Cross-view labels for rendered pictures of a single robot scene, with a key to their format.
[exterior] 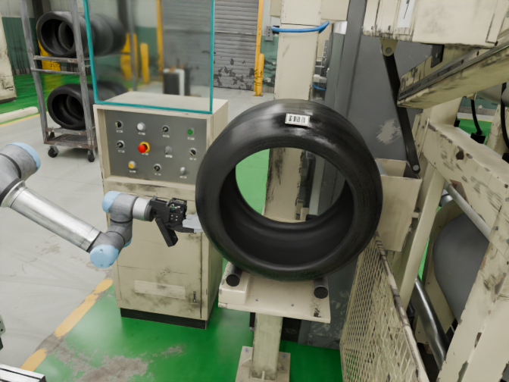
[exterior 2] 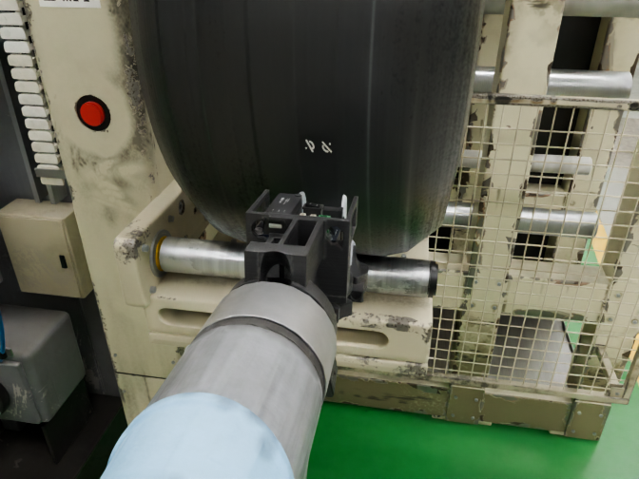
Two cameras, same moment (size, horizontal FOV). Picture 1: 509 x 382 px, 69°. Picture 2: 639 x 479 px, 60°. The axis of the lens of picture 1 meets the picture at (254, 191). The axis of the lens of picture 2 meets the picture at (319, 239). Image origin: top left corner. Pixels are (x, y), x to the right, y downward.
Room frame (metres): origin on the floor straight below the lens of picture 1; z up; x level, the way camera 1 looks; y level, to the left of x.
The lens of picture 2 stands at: (1.04, 0.60, 1.27)
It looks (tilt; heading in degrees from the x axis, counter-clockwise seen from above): 30 degrees down; 274
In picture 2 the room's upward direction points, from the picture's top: straight up
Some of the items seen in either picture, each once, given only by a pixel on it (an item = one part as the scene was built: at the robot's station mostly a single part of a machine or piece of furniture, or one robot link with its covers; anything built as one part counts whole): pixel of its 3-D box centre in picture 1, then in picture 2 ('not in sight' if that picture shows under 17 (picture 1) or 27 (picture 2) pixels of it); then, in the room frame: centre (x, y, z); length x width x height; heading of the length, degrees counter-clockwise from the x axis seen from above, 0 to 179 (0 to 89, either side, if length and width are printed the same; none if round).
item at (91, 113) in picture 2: not in sight; (94, 112); (1.37, -0.05, 1.06); 0.03 x 0.02 x 0.03; 174
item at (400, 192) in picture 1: (385, 203); not in sight; (1.29, -0.51, 1.05); 0.20 x 0.15 x 0.30; 174
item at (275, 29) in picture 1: (299, 29); not in sight; (1.36, -0.11, 1.64); 0.19 x 0.19 x 0.06; 84
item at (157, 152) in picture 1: (169, 214); not in sight; (1.83, 0.47, 0.63); 0.56 x 0.41 x 1.27; 84
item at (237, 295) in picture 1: (240, 265); (289, 307); (1.12, 0.03, 0.83); 0.36 x 0.09 x 0.06; 174
